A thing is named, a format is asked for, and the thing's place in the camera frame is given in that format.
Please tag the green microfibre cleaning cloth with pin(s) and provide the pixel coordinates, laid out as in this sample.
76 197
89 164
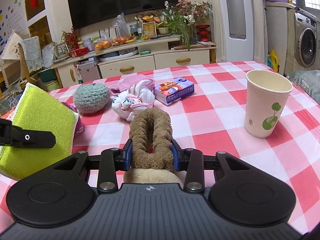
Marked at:
38 111

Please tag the red candle holder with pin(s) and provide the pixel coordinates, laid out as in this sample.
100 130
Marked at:
203 32

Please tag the white paper cup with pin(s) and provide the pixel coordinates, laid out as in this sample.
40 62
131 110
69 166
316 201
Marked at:
267 94

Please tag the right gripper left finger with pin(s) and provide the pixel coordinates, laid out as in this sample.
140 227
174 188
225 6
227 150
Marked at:
111 161

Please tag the green potted plant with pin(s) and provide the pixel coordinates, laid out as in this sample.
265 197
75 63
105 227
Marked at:
176 24

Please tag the grey-green crocheted ball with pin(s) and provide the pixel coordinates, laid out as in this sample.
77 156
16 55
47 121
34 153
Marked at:
91 98

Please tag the green waste bin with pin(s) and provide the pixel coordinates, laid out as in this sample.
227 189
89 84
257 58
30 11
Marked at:
52 85

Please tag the cream TV cabinet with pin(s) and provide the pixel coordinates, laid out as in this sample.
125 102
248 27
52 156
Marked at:
139 56

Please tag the bag of oranges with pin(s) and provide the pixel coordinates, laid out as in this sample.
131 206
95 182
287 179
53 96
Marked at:
101 44

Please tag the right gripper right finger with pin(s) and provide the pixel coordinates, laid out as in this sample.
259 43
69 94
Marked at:
191 161

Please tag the white standing air conditioner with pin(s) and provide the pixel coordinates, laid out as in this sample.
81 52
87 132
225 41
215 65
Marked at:
240 30

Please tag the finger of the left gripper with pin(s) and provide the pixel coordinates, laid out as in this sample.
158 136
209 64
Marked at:
15 136

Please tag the wooden dining chair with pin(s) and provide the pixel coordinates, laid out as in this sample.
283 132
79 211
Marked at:
30 58

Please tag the red white checkered tablecloth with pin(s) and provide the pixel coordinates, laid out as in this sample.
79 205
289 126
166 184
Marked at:
211 120

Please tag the silver washing machine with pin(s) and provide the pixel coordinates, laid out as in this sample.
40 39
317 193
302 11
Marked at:
305 41

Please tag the purple tissue pack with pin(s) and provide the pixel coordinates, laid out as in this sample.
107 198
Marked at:
173 90

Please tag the pink storage box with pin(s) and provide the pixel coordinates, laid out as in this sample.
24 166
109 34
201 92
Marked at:
89 71

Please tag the framed certificate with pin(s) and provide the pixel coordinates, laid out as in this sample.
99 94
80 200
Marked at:
149 29

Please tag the red gift box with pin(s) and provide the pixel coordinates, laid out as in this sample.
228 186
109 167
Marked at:
79 52

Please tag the floral white cloth bundle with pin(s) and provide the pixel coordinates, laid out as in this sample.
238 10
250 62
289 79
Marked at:
137 98

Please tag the brown plush bear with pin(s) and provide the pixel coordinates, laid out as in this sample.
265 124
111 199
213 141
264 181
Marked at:
152 159

